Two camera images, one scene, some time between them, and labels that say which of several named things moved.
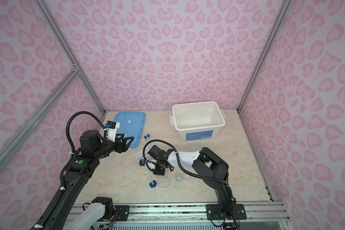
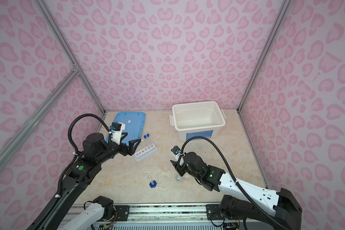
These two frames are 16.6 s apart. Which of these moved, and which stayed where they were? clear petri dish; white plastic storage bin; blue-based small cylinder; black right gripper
Moved: black right gripper
Stayed: white plastic storage bin; clear petri dish; blue-based small cylinder
